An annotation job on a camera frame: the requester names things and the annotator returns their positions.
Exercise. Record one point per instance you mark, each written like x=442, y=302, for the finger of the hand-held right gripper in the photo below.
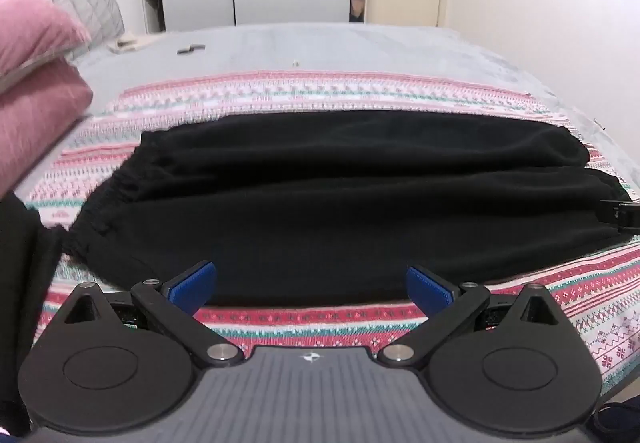
x=622, y=213

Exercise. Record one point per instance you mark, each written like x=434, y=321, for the small black object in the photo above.
x=190, y=48

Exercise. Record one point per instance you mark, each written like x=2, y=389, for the beige flat object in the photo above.
x=125, y=44

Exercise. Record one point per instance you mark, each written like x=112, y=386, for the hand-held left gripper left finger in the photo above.
x=192, y=282

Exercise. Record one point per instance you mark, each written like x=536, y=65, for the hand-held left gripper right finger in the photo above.
x=430, y=290

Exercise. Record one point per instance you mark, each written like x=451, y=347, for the black pants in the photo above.
x=325, y=203

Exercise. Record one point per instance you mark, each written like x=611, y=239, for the pink pillow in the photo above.
x=30, y=30
x=35, y=123

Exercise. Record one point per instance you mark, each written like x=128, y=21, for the red green patterned blanket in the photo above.
x=300, y=88

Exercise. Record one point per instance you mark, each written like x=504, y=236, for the dark cloth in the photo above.
x=25, y=298

